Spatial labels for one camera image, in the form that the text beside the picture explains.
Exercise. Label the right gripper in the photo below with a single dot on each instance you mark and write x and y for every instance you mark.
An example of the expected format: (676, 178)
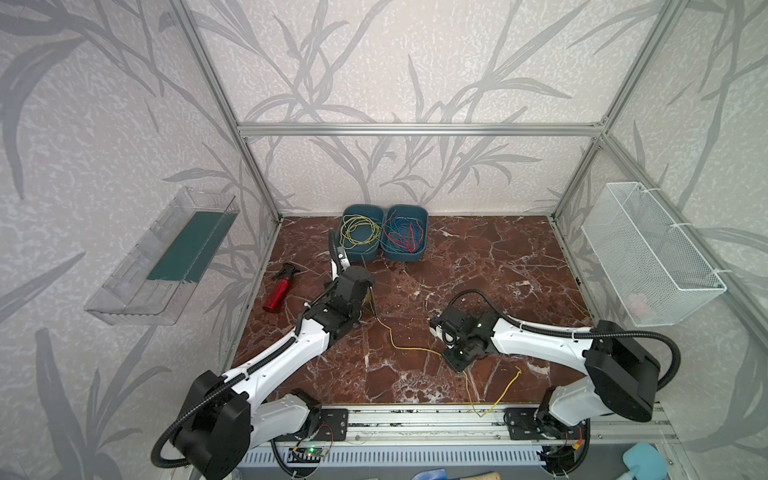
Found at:
(459, 355)

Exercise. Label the teal bin with yellow cables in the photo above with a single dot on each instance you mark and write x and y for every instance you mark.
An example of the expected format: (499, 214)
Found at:
(360, 230)

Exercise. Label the teal bin with red cables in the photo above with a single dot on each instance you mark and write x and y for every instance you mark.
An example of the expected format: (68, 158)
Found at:
(404, 233)

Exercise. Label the dark grey foam spool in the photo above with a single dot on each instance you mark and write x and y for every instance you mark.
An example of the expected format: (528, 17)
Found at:
(370, 302)

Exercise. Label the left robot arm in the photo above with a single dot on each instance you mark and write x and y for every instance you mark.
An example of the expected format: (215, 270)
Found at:
(224, 416)

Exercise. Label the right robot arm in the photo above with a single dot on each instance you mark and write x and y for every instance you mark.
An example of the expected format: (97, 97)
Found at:
(622, 370)

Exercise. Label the red spray bottle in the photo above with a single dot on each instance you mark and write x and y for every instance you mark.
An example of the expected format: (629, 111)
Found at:
(282, 283)

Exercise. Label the green circuit board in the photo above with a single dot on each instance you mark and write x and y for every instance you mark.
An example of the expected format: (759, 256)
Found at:
(308, 455)

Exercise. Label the light blue plastic object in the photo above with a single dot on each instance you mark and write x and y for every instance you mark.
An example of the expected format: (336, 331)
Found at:
(643, 462)

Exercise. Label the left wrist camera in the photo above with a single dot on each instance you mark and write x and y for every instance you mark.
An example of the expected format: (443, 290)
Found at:
(338, 255)

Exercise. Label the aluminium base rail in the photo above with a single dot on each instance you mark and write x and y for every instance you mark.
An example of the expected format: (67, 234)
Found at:
(453, 424)

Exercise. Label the clear plastic wall shelf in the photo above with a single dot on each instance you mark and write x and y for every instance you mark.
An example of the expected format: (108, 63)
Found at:
(155, 281)

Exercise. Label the white wire mesh basket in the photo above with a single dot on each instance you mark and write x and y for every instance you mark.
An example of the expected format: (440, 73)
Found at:
(656, 271)

